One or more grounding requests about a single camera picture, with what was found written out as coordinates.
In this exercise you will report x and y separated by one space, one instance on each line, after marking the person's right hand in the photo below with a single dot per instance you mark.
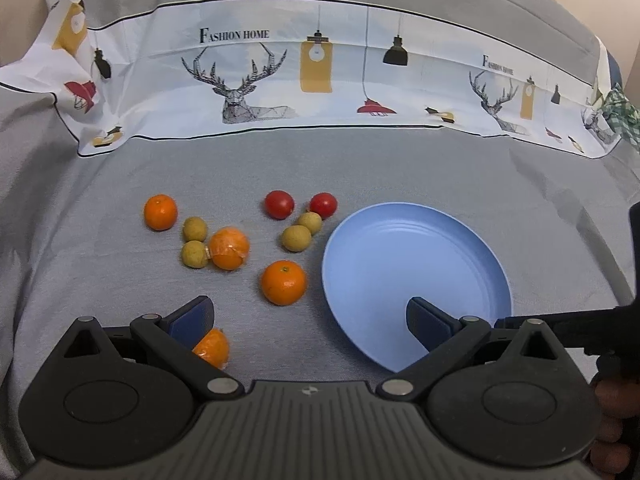
613 396

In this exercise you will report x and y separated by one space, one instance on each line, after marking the light blue plate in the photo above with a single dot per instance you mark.
400 260

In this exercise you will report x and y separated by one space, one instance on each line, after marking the white printed deer cloth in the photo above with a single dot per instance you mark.
400 60

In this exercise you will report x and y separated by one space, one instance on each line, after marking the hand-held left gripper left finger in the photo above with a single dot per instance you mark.
191 319

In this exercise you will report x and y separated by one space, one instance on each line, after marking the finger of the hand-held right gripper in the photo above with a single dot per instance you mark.
565 329

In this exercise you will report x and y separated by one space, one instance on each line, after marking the red cherry tomato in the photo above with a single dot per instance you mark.
279 204
324 204

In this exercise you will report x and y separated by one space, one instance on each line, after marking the plastic orange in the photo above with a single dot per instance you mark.
214 349
229 248

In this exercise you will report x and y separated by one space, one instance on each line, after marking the yellow longan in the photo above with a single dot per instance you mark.
311 222
296 238
194 254
195 229

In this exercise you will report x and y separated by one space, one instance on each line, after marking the green checkered cloth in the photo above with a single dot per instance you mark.
621 116

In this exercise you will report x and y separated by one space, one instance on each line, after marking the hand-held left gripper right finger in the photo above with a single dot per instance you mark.
428 324

